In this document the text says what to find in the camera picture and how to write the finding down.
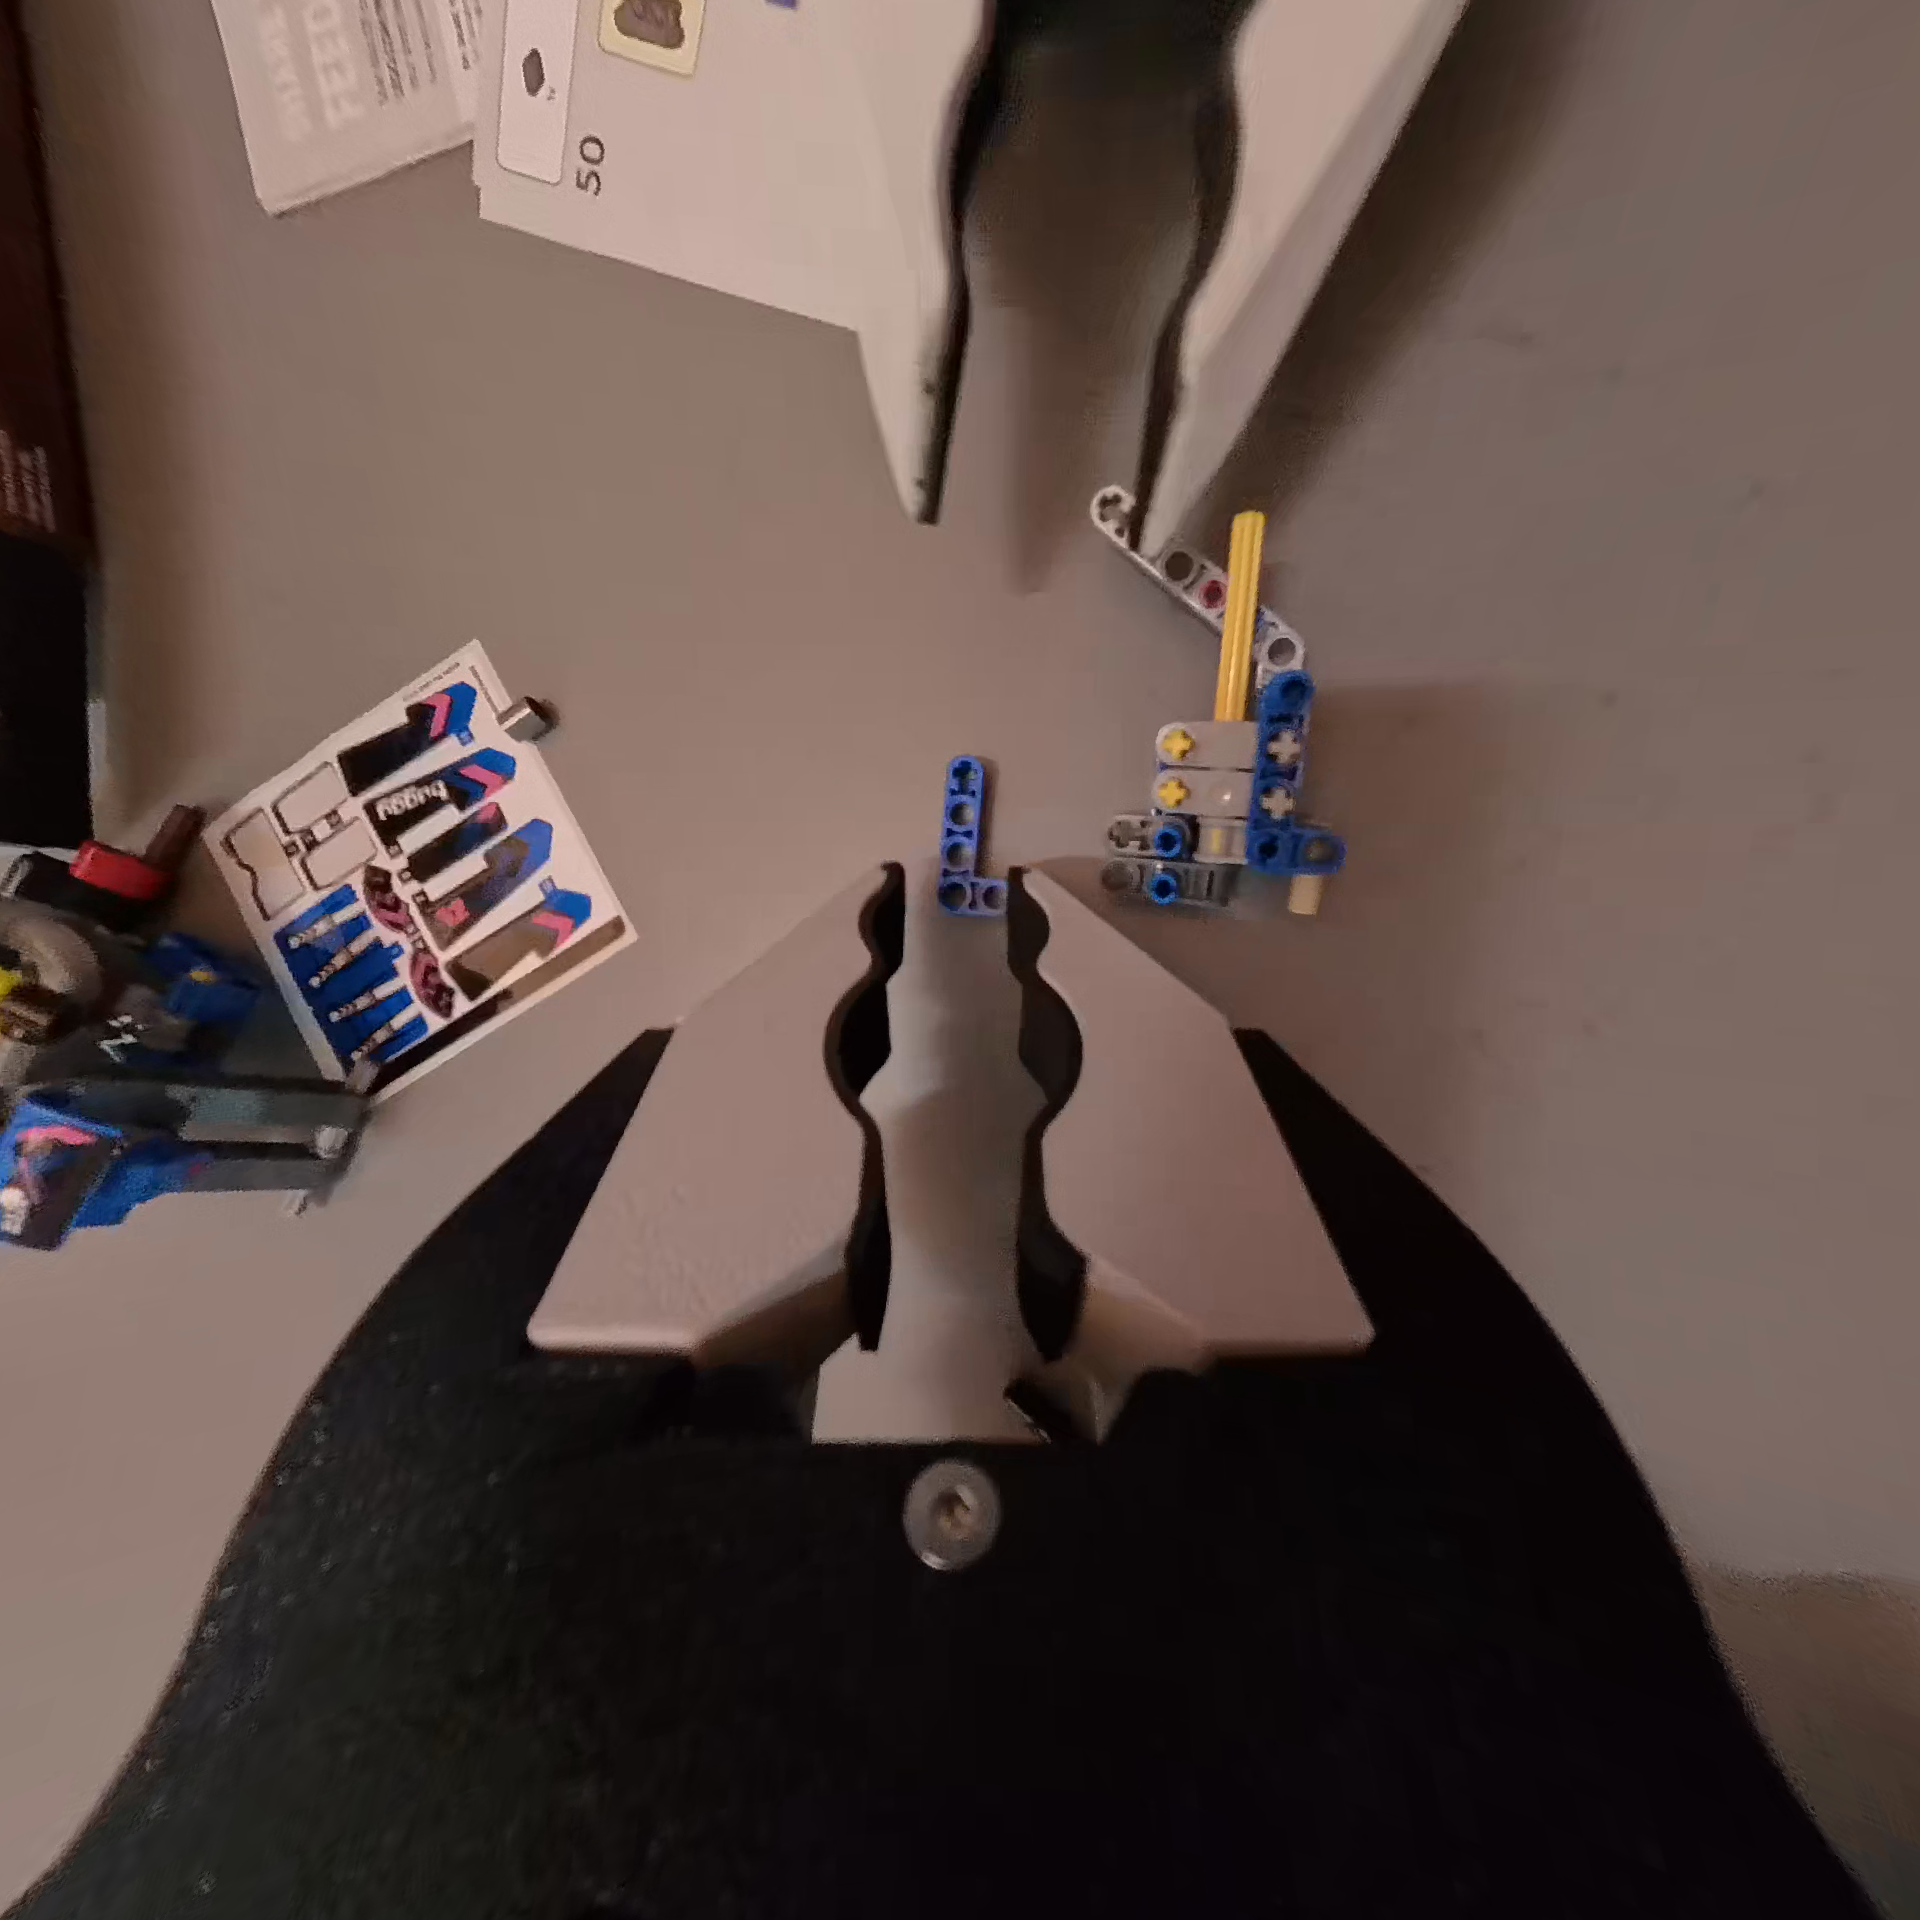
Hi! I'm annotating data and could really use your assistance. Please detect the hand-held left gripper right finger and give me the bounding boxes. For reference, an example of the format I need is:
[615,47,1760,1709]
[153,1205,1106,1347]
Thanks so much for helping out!
[1005,867,1379,1429]

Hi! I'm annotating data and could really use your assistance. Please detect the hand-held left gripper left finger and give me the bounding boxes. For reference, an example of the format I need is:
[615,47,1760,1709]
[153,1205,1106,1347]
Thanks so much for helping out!
[525,864,908,1364]

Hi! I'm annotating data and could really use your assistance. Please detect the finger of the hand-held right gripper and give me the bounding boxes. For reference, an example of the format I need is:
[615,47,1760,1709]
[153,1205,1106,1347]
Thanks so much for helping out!
[856,0,1005,527]
[1136,0,1474,553]

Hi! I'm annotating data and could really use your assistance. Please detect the blue grey lego sub-assembly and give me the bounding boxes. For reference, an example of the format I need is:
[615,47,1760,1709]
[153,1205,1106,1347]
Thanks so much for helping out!
[1091,483,1351,922]

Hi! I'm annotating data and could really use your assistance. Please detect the blue L-shaped lego liftarm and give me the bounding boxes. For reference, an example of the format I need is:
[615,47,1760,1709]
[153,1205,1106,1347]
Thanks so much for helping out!
[937,756,1010,916]

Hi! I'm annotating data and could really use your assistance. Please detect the lego instruction booklet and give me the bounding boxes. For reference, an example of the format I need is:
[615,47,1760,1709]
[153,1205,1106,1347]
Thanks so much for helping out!
[471,0,961,334]

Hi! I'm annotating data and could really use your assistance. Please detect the lego sticker sheet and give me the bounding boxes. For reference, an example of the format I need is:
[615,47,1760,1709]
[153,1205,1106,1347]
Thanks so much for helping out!
[201,640,640,1101]

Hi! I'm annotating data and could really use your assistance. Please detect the partly built lego car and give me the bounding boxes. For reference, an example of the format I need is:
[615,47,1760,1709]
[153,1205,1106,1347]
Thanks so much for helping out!
[0,800,373,1257]

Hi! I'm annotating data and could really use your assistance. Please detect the lego set box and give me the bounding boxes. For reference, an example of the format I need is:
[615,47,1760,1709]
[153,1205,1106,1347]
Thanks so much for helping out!
[0,0,99,860]

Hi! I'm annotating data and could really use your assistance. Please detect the feedback leaflet with minifigure print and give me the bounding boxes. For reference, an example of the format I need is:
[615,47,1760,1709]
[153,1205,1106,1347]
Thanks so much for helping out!
[213,0,513,215]

